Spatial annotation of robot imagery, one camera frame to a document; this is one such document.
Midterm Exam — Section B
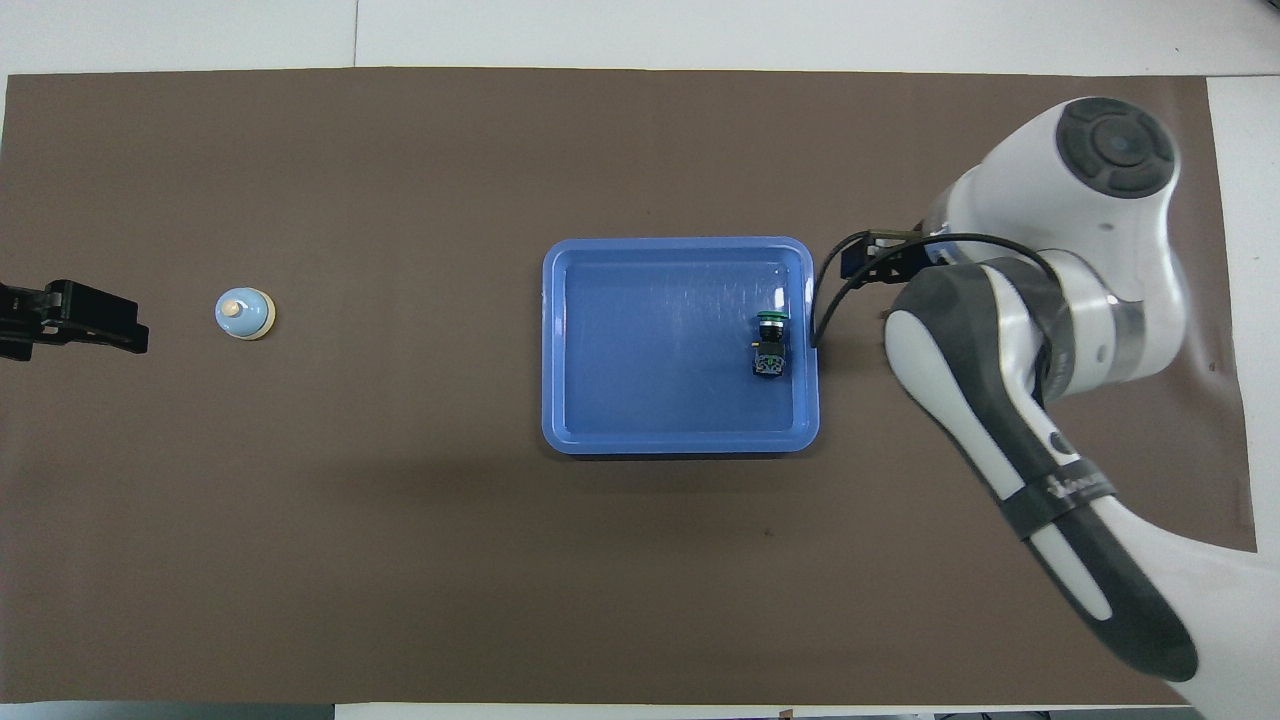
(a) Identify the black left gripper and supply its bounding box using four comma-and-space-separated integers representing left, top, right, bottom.
0, 281, 149, 361

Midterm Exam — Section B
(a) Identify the light blue service bell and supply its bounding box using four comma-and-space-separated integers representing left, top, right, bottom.
214, 288, 277, 343

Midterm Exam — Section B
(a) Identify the green push button switch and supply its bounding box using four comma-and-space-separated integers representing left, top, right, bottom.
750, 311, 791, 381

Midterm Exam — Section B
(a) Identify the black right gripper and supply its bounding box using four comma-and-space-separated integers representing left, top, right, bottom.
842, 230, 936, 286

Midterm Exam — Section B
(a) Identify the blue plastic tray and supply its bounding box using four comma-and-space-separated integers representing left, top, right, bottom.
541, 237, 821, 457

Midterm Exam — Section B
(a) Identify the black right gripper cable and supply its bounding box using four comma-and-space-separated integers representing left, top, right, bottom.
810, 232, 1061, 349

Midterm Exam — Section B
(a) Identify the brown table mat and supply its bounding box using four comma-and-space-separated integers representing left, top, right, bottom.
0, 67, 1259, 706

